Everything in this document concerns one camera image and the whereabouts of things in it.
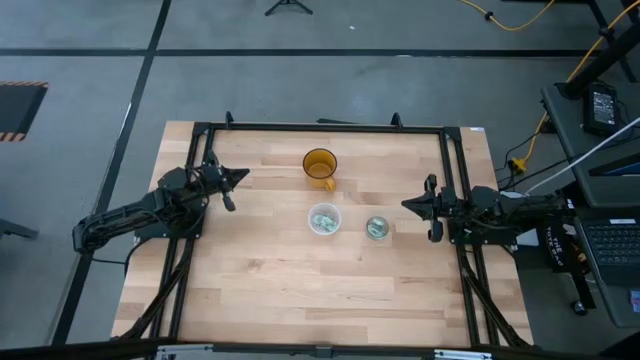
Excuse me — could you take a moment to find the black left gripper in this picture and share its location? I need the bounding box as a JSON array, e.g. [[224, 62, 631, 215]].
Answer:
[[189, 149, 250, 212]]

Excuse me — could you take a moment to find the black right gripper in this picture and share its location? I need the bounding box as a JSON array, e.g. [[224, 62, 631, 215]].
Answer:
[[401, 173, 472, 244]]

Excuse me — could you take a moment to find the clear glass jar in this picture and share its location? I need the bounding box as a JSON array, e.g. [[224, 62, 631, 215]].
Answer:
[[365, 215, 391, 242]]

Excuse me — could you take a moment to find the amber yellow mug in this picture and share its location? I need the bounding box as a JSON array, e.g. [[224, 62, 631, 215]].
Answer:
[[301, 147, 339, 193]]

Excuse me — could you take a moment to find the clear plastic bowl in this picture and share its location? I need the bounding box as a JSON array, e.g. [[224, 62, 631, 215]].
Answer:
[[307, 202, 344, 237]]

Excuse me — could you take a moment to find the black tote bag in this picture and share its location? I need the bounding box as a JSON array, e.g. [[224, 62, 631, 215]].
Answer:
[[537, 219, 591, 276]]

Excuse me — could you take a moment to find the black desk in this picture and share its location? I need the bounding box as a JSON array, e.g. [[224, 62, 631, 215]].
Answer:
[[539, 82, 640, 329]]

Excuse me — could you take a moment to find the black overhead gantry bar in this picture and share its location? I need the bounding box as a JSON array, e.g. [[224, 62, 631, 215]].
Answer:
[[0, 338, 640, 360]]

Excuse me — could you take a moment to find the black tripod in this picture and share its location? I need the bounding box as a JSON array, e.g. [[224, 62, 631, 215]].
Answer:
[[263, 0, 315, 17]]

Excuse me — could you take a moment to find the grey laptop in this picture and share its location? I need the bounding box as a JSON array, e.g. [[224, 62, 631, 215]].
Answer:
[[572, 207, 640, 329]]

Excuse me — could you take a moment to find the black power adapter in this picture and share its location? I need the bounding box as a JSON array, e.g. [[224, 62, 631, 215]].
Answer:
[[582, 82, 620, 136]]

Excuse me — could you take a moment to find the black hazard-striped floor mat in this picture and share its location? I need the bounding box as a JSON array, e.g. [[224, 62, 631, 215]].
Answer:
[[0, 80, 50, 143]]

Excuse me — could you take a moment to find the black stand beam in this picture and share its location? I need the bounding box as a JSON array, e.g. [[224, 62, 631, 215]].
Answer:
[[554, 0, 640, 101]]

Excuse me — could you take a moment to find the black chair leg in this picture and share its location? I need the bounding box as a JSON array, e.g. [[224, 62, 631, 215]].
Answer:
[[0, 218, 40, 240]]

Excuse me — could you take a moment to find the black aluminium table frame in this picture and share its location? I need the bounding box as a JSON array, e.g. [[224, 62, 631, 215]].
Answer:
[[112, 110, 534, 351]]

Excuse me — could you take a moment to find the white cable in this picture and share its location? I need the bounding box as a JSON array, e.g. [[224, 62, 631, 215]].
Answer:
[[523, 117, 640, 195]]

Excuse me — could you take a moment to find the yellow extension cable black plug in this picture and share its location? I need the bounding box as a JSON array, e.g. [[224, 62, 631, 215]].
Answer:
[[457, 0, 557, 33]]

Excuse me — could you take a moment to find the long yellow extension cable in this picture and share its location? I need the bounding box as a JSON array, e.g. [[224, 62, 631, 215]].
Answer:
[[509, 0, 640, 174]]

